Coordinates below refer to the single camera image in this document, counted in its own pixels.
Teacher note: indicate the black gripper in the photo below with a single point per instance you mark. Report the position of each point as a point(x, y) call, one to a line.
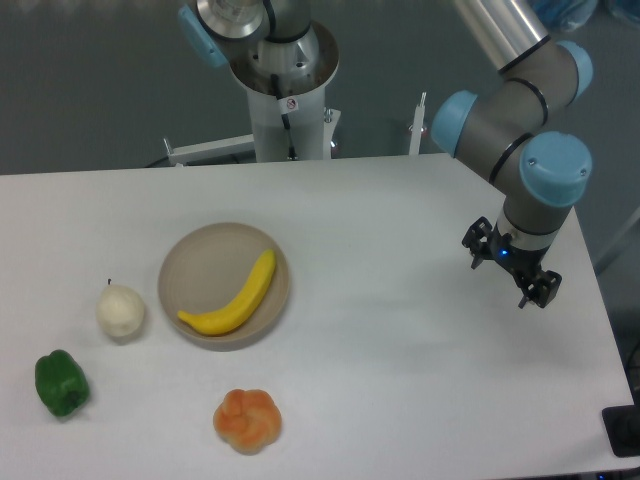
point(537, 286)

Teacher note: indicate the yellow banana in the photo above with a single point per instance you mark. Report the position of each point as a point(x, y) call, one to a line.
point(242, 306)

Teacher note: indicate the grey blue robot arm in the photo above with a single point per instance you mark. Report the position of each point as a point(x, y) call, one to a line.
point(542, 174)

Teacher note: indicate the beige round plate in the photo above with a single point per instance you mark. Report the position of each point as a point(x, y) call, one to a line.
point(207, 268)

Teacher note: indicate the black device at table edge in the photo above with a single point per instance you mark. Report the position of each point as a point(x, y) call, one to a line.
point(622, 428)

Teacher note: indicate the orange bread roll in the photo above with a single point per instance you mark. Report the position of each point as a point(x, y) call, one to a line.
point(248, 420)

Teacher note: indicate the white pear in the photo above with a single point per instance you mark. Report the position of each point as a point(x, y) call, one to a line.
point(120, 312)

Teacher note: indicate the green bell pepper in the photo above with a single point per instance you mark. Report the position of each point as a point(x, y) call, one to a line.
point(61, 383)

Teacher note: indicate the white upright post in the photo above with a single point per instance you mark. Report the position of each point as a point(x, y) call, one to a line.
point(417, 127)

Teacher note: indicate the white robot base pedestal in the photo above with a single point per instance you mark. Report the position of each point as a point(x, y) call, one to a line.
point(285, 86)

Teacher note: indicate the white metal mounting bracket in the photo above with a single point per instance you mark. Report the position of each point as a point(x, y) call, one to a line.
point(216, 152)

